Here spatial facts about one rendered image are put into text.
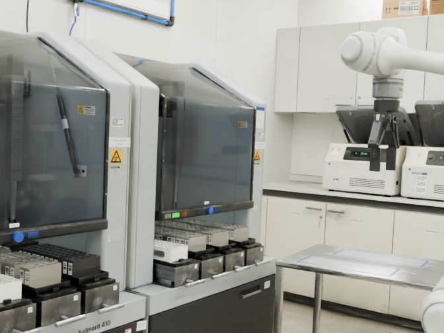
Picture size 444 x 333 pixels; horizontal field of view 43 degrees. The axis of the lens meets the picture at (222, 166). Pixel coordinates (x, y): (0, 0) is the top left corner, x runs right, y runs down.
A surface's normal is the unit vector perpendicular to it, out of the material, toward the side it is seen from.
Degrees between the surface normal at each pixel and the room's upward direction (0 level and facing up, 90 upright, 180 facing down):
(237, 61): 90
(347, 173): 90
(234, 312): 90
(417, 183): 90
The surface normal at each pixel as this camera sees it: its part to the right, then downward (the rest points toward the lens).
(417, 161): -0.47, -0.50
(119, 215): 0.81, 0.07
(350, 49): -0.77, -0.03
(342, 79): -0.58, 0.02
